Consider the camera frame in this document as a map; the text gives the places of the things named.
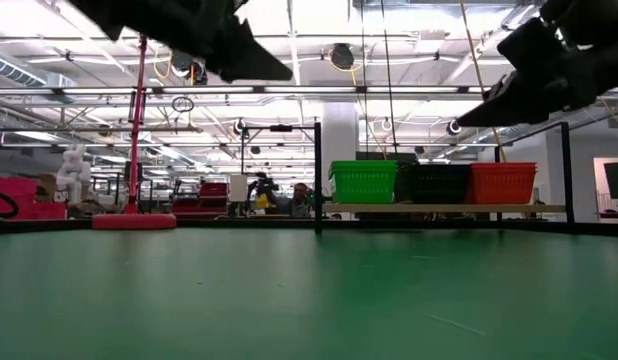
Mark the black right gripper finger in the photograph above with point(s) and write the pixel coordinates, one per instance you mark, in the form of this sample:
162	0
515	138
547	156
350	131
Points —
524	102

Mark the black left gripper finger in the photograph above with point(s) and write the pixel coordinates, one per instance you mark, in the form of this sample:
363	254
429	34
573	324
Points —
249	62

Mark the small orange plastic basket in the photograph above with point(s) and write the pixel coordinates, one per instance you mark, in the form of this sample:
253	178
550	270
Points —
501	192

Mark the large black plastic basket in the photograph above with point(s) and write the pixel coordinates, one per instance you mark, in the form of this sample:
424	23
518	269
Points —
434	166

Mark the small black plastic basket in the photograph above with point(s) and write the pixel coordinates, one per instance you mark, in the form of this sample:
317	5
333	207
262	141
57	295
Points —
434	192
434	171

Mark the small green plastic basket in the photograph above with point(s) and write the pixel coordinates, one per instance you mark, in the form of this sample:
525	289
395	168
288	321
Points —
364	190

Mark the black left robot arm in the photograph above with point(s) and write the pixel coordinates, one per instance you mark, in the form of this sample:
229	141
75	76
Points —
114	15

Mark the light wooden shelf board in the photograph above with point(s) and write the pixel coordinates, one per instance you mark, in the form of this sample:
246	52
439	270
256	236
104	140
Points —
439	208

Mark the white building column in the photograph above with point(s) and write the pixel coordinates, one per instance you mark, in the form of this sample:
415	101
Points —
341	130

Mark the white panel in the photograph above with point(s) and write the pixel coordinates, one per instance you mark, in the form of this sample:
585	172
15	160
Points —
238	187

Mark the black and yellow device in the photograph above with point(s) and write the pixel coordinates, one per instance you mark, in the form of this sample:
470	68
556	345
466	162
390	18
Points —
263	187

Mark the person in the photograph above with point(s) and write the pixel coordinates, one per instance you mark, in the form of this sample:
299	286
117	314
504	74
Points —
299	200

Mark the red desk lamp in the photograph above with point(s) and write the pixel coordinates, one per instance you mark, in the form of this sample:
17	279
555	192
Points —
134	221

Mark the red storage bin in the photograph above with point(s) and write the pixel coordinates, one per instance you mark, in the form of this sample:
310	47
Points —
24	187

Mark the black metal shelf frame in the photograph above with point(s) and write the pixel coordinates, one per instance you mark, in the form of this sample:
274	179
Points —
318	175

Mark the black aluminium table frame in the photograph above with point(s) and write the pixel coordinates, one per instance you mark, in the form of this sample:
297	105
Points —
239	226

